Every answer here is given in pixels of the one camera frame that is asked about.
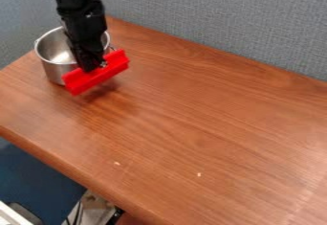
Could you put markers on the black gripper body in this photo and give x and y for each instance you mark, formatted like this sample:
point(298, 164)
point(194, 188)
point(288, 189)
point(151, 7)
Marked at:
point(86, 25)

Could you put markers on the metal table leg bracket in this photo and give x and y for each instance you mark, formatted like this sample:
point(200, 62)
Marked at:
point(93, 211)

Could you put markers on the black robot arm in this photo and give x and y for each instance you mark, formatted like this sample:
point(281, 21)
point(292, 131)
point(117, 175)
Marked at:
point(71, 4)

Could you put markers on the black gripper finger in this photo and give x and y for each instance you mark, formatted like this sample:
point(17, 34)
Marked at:
point(89, 59)

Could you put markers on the white object at corner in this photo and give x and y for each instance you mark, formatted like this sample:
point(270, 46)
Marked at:
point(10, 217)

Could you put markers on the stainless steel pot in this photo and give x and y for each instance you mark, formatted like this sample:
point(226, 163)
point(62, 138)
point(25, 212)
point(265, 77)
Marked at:
point(55, 54)

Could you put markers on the red rectangular block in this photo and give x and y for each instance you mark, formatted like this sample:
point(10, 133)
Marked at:
point(79, 81)

